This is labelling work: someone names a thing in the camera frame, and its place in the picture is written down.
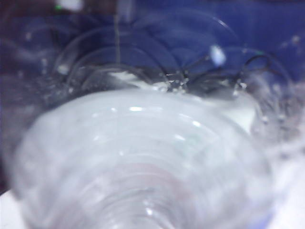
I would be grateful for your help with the clear plastic water bottle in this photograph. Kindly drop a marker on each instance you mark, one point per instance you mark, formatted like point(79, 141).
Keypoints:
point(143, 155)

